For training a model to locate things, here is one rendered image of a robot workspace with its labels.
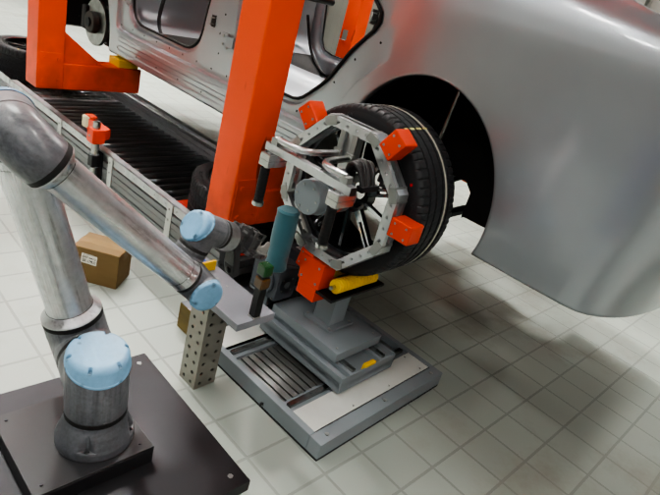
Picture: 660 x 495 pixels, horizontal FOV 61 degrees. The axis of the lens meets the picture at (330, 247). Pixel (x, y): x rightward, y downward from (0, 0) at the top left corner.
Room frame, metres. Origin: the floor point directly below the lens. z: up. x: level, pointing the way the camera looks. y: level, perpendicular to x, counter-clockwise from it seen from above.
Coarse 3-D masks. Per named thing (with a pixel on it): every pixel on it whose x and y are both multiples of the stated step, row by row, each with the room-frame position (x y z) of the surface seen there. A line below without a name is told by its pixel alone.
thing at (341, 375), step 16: (272, 320) 2.08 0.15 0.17; (272, 336) 2.06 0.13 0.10; (288, 336) 2.01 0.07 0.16; (304, 352) 1.94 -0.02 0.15; (320, 352) 1.96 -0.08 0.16; (368, 352) 2.06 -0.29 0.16; (384, 352) 2.12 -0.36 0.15; (320, 368) 1.88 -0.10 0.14; (336, 368) 1.90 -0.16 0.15; (352, 368) 1.89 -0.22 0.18; (368, 368) 1.95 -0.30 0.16; (384, 368) 2.06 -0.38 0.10; (336, 384) 1.83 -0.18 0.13; (352, 384) 1.88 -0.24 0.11
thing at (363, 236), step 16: (320, 144) 2.17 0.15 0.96; (336, 144) 2.25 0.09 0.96; (368, 144) 2.06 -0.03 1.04; (304, 176) 2.18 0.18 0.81; (368, 192) 2.00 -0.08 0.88; (352, 208) 2.05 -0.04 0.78; (368, 208) 1.99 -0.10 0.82; (320, 224) 2.11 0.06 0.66; (336, 224) 2.20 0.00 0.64; (352, 224) 2.27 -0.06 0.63; (336, 240) 2.10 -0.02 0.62; (352, 240) 2.15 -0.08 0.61; (368, 240) 1.97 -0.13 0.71
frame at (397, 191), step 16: (320, 128) 2.05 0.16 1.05; (336, 128) 2.08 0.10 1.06; (352, 128) 1.97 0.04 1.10; (368, 128) 1.98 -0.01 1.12; (304, 144) 2.12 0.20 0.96; (384, 160) 1.86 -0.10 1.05; (288, 176) 2.11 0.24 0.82; (384, 176) 1.85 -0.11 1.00; (400, 176) 1.87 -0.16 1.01; (288, 192) 2.11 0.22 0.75; (400, 192) 1.82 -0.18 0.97; (384, 208) 1.83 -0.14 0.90; (400, 208) 1.84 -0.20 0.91; (304, 224) 2.08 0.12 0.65; (384, 224) 1.82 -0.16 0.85; (304, 240) 2.01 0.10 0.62; (384, 240) 1.81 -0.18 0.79; (320, 256) 1.95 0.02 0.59; (336, 256) 1.96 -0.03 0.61; (352, 256) 1.87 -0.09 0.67; (368, 256) 1.83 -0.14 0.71
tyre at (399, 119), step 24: (360, 120) 2.06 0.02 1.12; (384, 120) 1.99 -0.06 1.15; (408, 120) 2.06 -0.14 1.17; (312, 144) 2.18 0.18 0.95; (432, 144) 2.03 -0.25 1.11; (408, 168) 1.90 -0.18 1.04; (432, 168) 1.94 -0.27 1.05; (432, 192) 1.90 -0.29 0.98; (408, 216) 1.86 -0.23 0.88; (432, 216) 1.90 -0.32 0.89; (360, 264) 1.94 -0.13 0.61; (384, 264) 1.88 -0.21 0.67
